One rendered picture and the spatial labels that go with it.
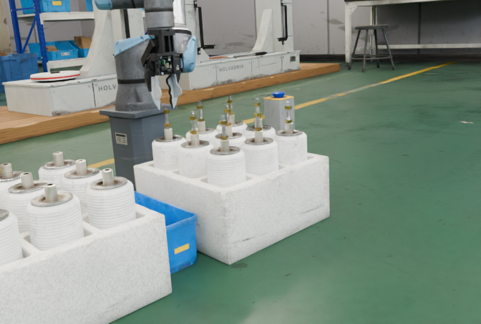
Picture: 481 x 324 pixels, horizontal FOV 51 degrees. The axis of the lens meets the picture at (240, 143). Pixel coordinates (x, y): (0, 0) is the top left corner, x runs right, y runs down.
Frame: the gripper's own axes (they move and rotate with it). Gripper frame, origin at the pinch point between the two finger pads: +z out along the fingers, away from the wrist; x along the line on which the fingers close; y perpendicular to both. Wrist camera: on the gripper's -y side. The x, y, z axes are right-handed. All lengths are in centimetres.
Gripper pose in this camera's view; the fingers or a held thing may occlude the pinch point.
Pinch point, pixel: (164, 104)
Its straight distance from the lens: 139.9
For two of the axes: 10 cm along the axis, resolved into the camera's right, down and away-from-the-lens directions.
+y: 5.0, 1.7, -8.5
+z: 0.6, 9.7, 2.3
